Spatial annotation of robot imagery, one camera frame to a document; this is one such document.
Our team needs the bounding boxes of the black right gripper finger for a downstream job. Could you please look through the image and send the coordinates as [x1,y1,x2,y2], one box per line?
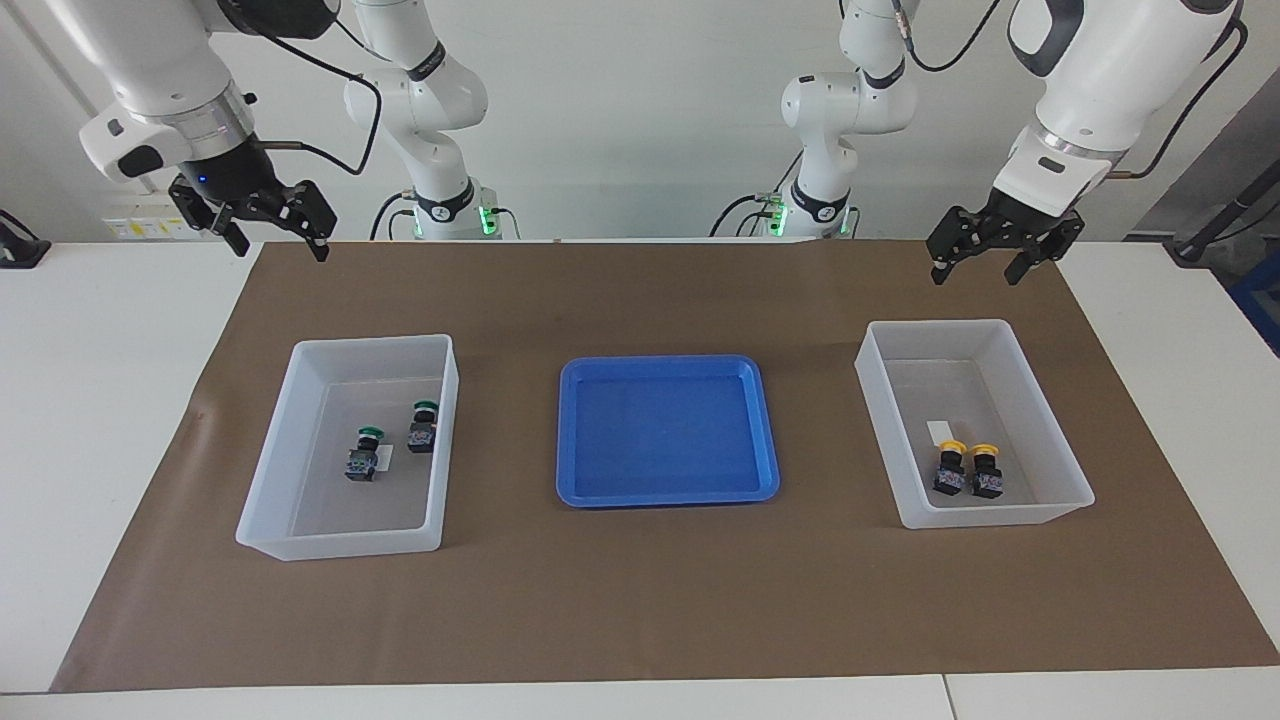
[262,182,337,263]
[170,185,251,258]

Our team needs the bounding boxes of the black flat desk object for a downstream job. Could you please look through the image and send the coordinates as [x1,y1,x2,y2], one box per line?
[0,210,51,269]

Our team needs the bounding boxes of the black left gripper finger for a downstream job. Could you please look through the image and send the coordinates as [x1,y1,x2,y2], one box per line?
[1005,222,1087,287]
[926,207,991,284]

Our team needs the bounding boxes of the brown paper table mat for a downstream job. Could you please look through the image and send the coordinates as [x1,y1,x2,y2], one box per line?
[50,240,1280,693]

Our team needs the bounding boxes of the blue plastic tray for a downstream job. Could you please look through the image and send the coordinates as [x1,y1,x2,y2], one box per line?
[556,354,781,509]

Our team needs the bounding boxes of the blue crate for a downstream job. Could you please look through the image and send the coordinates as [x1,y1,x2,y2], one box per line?
[1228,250,1280,356]

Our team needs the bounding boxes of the black pole stand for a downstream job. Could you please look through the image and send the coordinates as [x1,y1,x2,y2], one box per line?
[1165,160,1280,266]

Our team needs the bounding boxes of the yellow push button switch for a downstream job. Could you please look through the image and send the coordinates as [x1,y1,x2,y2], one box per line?
[933,439,969,497]
[970,443,1005,500]

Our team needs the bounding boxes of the green push button switch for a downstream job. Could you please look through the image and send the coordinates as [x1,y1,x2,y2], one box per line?
[345,426,389,483]
[406,400,441,455]

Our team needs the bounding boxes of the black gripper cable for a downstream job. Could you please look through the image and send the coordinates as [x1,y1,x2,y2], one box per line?
[1105,15,1251,181]
[240,20,384,177]

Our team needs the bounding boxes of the white wall socket box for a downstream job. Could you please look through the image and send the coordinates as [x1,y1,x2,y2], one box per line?
[103,190,206,241]

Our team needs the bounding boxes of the translucent white plastic box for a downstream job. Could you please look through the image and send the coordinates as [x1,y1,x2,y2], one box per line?
[235,334,461,562]
[854,319,1096,530]

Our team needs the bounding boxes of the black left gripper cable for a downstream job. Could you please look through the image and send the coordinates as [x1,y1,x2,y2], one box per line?
[1105,15,1251,181]

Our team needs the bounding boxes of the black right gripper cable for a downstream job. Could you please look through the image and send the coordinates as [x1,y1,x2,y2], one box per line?
[240,20,384,177]

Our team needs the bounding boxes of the black base cable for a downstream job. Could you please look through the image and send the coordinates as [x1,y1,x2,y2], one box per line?
[368,190,413,242]
[709,190,773,239]

